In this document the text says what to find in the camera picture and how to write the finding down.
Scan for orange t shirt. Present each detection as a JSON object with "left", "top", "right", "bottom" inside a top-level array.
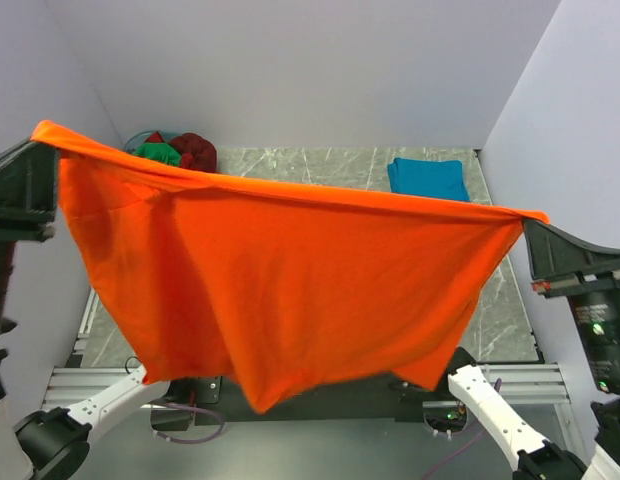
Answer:
[{"left": 32, "top": 121, "right": 545, "bottom": 413}]

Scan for aluminium frame rail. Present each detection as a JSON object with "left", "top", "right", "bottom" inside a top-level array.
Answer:
[{"left": 42, "top": 364, "right": 569, "bottom": 423}]

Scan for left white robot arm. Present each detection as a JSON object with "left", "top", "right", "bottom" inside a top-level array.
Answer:
[{"left": 0, "top": 140, "right": 190, "bottom": 479}]

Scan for dark red t shirt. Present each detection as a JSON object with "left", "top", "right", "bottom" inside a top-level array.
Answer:
[{"left": 145, "top": 133, "right": 218, "bottom": 173}]

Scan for folded blue t shirt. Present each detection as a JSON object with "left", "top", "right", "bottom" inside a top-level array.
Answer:
[{"left": 387, "top": 158, "right": 470, "bottom": 202}]

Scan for green t shirt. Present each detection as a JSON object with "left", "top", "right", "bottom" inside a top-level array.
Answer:
[{"left": 133, "top": 143, "right": 181, "bottom": 167}]

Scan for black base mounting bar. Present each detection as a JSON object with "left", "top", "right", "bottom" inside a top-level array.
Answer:
[{"left": 164, "top": 374, "right": 453, "bottom": 422}]

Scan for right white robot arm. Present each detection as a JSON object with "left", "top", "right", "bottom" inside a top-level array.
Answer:
[{"left": 428, "top": 220, "right": 620, "bottom": 479}]

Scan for blue plastic basket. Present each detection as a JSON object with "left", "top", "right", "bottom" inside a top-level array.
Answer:
[{"left": 123, "top": 130, "right": 181, "bottom": 154}]

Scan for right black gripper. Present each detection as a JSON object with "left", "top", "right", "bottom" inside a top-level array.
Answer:
[{"left": 519, "top": 206, "right": 620, "bottom": 381}]

